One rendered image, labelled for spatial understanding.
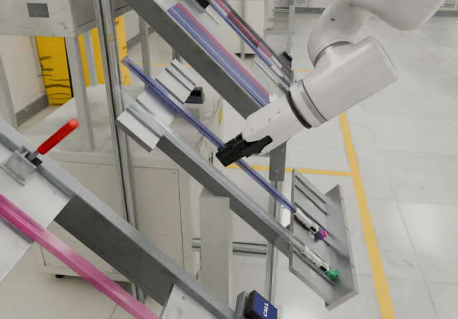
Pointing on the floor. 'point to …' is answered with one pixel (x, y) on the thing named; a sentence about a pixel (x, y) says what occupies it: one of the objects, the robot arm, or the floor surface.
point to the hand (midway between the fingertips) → (229, 152)
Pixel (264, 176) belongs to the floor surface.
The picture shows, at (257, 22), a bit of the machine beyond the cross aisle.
